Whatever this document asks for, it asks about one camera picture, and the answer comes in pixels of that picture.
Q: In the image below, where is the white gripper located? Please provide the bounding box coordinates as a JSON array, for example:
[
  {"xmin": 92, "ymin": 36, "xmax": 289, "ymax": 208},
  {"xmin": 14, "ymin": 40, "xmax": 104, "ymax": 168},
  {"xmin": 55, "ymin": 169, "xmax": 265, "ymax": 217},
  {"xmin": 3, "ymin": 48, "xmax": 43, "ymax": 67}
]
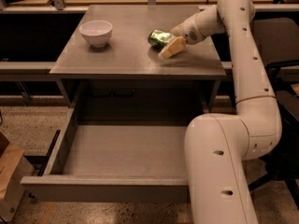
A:
[{"xmin": 158, "ymin": 14, "xmax": 206, "ymax": 60}]

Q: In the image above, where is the crushed green can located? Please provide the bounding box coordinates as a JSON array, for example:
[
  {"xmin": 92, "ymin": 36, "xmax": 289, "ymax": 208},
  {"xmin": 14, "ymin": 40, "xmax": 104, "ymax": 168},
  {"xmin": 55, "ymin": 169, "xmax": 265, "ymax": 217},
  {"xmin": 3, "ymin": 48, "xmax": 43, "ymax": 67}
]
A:
[{"xmin": 148, "ymin": 29, "xmax": 175, "ymax": 50}]

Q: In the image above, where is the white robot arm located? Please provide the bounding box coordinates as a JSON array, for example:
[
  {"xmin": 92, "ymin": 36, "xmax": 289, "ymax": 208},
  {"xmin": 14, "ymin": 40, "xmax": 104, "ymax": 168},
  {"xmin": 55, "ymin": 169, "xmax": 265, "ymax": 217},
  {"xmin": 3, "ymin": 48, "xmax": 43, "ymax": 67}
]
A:
[{"xmin": 159, "ymin": 0, "xmax": 282, "ymax": 224}]

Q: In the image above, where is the grey drawer cabinet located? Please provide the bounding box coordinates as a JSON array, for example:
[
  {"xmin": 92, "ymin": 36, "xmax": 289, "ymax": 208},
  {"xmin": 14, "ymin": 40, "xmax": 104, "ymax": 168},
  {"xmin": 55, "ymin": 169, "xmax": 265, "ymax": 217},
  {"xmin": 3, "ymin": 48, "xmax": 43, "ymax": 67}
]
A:
[{"xmin": 51, "ymin": 6, "xmax": 225, "ymax": 125}]

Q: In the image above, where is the open grey top drawer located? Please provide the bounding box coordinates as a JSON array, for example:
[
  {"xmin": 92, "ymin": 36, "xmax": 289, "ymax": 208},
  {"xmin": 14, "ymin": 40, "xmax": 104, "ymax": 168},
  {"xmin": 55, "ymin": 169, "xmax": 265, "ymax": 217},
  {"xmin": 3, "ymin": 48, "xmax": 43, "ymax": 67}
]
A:
[{"xmin": 20, "ymin": 81, "xmax": 213, "ymax": 203}]

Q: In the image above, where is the white ceramic bowl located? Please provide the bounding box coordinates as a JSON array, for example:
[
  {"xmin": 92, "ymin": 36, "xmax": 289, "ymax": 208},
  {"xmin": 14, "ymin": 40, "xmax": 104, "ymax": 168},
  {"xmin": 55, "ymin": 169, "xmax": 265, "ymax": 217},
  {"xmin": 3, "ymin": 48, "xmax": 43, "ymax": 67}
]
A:
[{"xmin": 79, "ymin": 21, "xmax": 113, "ymax": 48}]

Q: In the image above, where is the black office chair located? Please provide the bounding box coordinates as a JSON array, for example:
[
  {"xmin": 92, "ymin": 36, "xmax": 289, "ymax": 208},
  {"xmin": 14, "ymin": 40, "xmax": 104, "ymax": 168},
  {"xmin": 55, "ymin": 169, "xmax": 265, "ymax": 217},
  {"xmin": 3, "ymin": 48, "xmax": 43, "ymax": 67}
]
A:
[{"xmin": 249, "ymin": 17, "xmax": 299, "ymax": 210}]

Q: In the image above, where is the cardboard box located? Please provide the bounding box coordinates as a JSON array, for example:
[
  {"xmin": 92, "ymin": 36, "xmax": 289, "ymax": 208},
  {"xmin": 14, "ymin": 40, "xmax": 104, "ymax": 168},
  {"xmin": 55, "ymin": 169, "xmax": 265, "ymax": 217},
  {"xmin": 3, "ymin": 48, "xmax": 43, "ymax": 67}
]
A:
[{"xmin": 0, "ymin": 133, "xmax": 34, "ymax": 224}]

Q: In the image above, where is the black drawer slide rail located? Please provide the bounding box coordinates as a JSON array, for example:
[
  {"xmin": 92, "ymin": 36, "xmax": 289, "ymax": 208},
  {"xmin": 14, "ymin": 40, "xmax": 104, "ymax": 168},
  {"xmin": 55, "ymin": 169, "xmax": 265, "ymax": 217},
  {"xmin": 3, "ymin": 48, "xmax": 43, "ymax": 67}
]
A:
[{"xmin": 37, "ymin": 130, "xmax": 61, "ymax": 176}]

